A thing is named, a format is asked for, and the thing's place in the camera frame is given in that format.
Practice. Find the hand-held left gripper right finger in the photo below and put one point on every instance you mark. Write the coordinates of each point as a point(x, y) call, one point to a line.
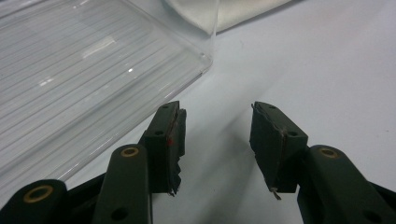
point(274, 149)

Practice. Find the white canvas tote bag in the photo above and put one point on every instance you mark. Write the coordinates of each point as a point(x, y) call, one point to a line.
point(236, 12)

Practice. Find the clear plastic container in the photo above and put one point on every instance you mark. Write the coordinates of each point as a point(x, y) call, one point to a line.
point(77, 81)

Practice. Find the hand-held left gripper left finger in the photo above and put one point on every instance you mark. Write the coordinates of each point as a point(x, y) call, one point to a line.
point(163, 149)

